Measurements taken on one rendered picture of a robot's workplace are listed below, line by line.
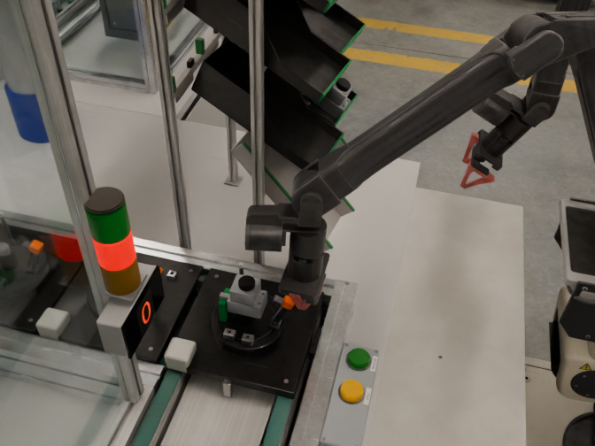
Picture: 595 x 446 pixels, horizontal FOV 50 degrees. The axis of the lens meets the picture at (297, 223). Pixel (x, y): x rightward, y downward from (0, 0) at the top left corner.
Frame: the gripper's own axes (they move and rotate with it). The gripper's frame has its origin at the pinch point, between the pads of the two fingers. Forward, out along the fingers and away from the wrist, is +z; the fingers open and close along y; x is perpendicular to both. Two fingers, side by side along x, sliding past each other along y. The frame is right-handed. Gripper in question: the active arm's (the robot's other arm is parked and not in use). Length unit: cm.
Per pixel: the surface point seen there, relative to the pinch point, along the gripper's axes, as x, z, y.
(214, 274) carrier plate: -20.5, 9.5, -10.4
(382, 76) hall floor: -14, 104, -269
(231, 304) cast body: -12.3, 1.6, 2.3
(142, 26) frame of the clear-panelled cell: -70, -1, -86
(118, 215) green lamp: -20.0, -33.6, 20.4
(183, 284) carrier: -25.5, 9.6, -6.2
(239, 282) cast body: -11.3, -3.1, 0.8
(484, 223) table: 34, 19, -55
